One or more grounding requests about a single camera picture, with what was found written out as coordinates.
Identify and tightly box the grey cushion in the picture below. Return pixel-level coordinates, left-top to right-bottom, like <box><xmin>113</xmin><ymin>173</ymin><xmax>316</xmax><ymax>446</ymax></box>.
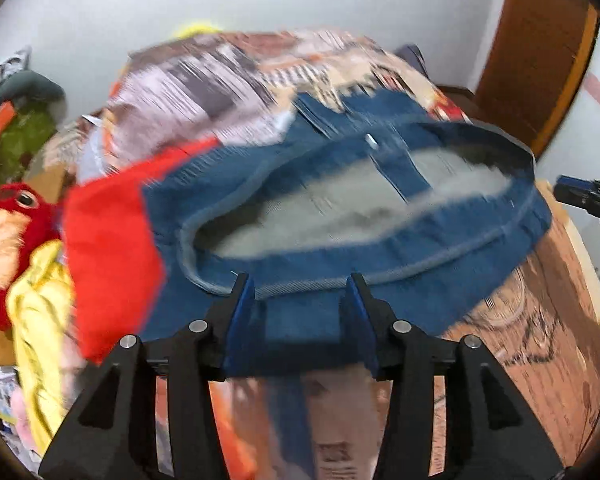
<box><xmin>0</xmin><ymin>70</ymin><xmax>68</xmax><ymax>111</ymax></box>

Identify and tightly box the red plush toy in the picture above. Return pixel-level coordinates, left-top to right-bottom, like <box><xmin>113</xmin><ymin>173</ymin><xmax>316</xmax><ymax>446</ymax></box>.
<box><xmin>0</xmin><ymin>182</ymin><xmax>63</xmax><ymax>331</ymax></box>

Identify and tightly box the brown wooden door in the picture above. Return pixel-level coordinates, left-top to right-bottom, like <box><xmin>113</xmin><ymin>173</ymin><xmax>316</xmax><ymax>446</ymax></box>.
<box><xmin>472</xmin><ymin>0</ymin><xmax>600</xmax><ymax>158</ymax></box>

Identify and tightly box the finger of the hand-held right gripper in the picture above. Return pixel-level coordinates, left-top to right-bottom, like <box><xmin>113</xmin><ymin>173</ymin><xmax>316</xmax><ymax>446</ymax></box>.
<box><xmin>552</xmin><ymin>174</ymin><xmax>600</xmax><ymax>233</ymax></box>

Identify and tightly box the blue denim jacket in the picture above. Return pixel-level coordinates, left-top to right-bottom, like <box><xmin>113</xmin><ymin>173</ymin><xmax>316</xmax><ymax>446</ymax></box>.
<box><xmin>140</xmin><ymin>91</ymin><xmax>553</xmax><ymax>376</ymax></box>

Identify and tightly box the yellow plush object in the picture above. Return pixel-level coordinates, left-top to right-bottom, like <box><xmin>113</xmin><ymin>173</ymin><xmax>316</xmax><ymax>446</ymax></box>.
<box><xmin>172</xmin><ymin>20</ymin><xmax>226</xmax><ymax>41</ymax></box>

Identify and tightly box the yellow cloth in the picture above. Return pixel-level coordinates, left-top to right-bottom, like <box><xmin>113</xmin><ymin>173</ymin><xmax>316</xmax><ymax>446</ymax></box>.
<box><xmin>5</xmin><ymin>239</ymin><xmax>81</xmax><ymax>456</ymax></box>

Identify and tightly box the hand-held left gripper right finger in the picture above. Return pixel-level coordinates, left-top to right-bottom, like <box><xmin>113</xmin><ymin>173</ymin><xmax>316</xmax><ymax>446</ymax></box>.
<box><xmin>341</xmin><ymin>272</ymin><xmax>566</xmax><ymax>480</ymax></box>

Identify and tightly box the red cloth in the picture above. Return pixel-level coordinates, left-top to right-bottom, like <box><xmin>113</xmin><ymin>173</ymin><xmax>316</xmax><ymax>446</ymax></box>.
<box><xmin>62</xmin><ymin>136</ymin><xmax>221</xmax><ymax>366</ymax></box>

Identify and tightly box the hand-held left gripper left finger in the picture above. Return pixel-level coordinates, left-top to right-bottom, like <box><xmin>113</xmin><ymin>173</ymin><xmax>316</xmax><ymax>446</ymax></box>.
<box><xmin>37</xmin><ymin>272</ymin><xmax>258</xmax><ymax>480</ymax></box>

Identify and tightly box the dark grey backpack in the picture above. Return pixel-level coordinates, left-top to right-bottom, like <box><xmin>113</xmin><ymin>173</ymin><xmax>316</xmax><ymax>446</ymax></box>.
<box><xmin>395</xmin><ymin>44</ymin><xmax>428</xmax><ymax>76</ymax></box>

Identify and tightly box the cardboard box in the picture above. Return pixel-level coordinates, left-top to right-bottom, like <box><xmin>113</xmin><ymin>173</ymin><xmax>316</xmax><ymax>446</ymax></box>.
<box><xmin>22</xmin><ymin>162</ymin><xmax>76</xmax><ymax>206</ymax></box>

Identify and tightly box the pile of magazines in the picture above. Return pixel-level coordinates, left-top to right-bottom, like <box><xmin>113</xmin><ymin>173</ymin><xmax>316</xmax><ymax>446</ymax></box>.
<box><xmin>0</xmin><ymin>365</ymin><xmax>26</xmax><ymax>441</ymax></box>

